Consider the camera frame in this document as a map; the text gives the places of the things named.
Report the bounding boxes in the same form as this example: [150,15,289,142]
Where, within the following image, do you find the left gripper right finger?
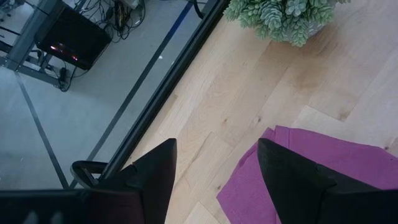
[257,138,398,224]

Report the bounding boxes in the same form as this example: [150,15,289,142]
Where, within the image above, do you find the grey metal desk frame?
[0,0,63,87]

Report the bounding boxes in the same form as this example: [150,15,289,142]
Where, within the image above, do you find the purple cloth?
[216,125,398,224]

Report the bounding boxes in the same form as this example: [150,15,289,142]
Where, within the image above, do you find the black box with lights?
[33,5,113,72]

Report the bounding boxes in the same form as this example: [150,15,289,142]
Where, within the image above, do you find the black power adapter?
[58,66,90,93]

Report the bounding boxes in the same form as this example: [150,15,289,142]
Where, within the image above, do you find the black cable loop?
[70,160,109,190]

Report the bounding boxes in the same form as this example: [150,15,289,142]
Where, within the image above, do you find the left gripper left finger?
[90,138,178,224]

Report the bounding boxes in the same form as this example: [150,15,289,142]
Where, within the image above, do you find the black aluminium table frame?
[99,0,232,183]

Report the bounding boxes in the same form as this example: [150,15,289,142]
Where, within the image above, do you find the tangled black cables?
[76,0,147,45]

